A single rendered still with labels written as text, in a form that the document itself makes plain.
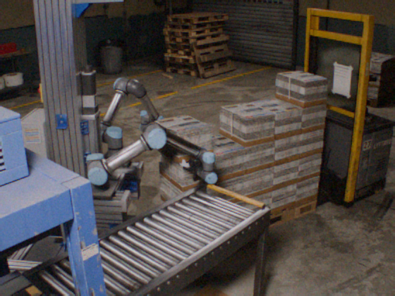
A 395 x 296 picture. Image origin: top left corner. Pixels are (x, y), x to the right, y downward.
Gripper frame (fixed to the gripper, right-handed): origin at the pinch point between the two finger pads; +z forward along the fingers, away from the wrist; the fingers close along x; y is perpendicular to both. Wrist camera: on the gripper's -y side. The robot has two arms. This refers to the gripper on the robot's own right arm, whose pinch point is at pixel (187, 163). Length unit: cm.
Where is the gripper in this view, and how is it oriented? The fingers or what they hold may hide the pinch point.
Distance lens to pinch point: 314.6
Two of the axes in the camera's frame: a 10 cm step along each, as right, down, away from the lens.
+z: -4.8, -3.2, 8.1
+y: 0.0, -9.3, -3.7
